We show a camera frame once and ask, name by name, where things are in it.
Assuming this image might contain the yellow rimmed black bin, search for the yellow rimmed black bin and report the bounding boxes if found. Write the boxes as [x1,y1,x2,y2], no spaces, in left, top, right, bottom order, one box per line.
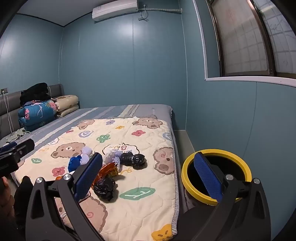
[181,149,253,210]

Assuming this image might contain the person's left hand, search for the person's left hand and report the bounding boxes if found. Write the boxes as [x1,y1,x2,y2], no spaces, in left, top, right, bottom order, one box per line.
[0,177,13,219]

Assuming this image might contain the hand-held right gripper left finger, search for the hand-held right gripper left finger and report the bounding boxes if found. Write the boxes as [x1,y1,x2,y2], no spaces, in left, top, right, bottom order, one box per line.
[25,152,103,241]

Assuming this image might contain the grey bed headboard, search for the grey bed headboard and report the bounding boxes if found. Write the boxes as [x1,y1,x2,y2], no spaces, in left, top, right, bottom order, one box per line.
[0,84,64,139]

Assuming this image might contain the bed with striped sheet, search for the bed with striped sheet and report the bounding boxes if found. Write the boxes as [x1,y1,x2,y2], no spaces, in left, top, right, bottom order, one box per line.
[0,104,186,241]

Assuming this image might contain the air conditioner power cord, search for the air conditioner power cord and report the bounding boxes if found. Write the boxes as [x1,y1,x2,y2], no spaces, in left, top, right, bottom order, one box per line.
[138,3,150,23]

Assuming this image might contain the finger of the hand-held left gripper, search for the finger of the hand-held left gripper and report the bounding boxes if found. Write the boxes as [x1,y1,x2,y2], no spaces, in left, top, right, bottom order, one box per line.
[13,138,35,161]
[0,142,17,154]

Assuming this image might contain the orange snack wrapper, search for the orange snack wrapper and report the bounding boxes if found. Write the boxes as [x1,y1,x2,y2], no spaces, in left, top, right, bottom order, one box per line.
[92,162,120,186]

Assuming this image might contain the pale green power strip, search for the pale green power strip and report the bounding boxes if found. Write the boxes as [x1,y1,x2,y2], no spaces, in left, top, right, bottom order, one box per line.
[6,128,26,143]

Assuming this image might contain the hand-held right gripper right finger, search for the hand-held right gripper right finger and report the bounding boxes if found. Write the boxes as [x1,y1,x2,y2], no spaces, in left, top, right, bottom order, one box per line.
[194,152,271,241]

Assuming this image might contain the white air conditioner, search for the white air conditioner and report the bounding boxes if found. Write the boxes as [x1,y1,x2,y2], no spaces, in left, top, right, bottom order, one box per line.
[92,0,139,23]

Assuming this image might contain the frosted window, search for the frosted window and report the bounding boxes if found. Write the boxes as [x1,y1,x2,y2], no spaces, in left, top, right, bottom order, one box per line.
[194,0,296,87]

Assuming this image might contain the blue floral folded quilt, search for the blue floral folded quilt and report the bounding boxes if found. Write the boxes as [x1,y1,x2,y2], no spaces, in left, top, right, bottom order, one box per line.
[18,100,58,132]

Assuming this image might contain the bear printed blanket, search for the bear printed blanket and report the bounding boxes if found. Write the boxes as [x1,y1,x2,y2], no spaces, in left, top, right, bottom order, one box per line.
[14,117,180,241]

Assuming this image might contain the black plastic bag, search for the black plastic bag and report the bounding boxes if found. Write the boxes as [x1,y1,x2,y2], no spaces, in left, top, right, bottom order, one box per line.
[93,177,117,203]
[120,151,147,171]

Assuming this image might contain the beige patterned pillows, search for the beige patterned pillows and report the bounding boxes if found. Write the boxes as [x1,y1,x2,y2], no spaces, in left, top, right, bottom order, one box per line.
[54,95,80,118]

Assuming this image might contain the wrapped air conditioner pipe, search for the wrapped air conditioner pipe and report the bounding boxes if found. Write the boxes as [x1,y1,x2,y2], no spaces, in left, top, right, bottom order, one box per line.
[139,7,183,14]

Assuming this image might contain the purple spiky ball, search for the purple spiky ball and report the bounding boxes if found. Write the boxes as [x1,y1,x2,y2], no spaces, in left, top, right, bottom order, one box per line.
[80,146,94,165]

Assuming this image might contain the blue and white wrapper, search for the blue and white wrapper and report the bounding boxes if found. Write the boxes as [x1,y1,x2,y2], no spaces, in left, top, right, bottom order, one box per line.
[68,154,84,173]

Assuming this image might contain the black clothes pile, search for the black clothes pile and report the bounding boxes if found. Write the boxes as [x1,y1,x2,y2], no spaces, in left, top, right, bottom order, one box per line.
[19,82,50,107]

